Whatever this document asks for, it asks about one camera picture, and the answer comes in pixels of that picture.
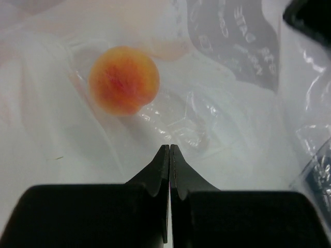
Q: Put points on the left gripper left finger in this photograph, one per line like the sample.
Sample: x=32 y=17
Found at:
x=131 y=214

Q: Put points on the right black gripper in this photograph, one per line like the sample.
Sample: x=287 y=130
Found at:
x=311 y=18

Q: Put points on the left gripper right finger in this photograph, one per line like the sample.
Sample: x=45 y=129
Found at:
x=205 y=216

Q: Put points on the clear zip bag orange seal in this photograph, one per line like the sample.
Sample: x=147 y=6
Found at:
x=246 y=98

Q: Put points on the fake peach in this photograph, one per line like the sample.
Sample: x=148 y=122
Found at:
x=123 y=80

